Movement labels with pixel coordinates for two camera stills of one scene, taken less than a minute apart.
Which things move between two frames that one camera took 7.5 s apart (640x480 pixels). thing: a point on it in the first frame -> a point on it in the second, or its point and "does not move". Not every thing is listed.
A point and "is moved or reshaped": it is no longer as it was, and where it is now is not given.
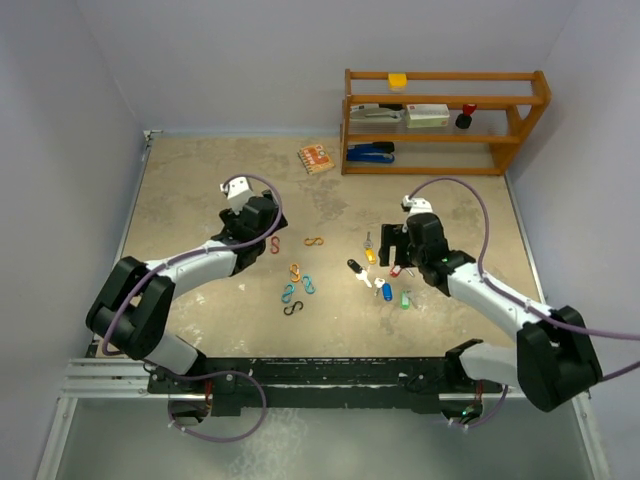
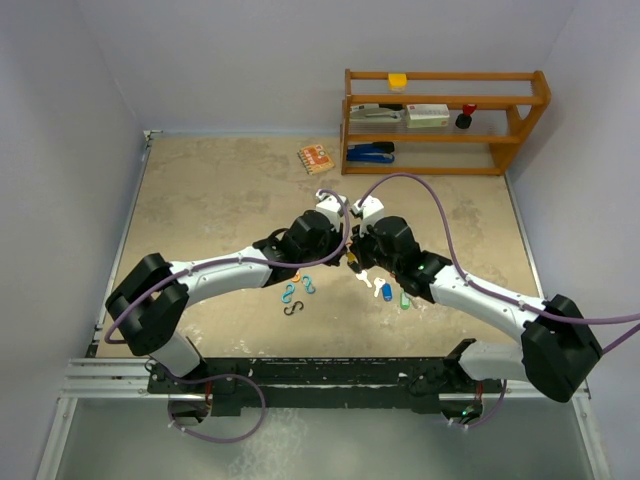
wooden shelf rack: x=435 y=122 does not move
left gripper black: x=229 y=218 -> x=335 y=236
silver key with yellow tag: x=370 y=252 is moved or reshaped
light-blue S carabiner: x=309 y=287 does not move
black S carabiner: x=293 y=307 does not move
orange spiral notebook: x=315 y=159 does not move
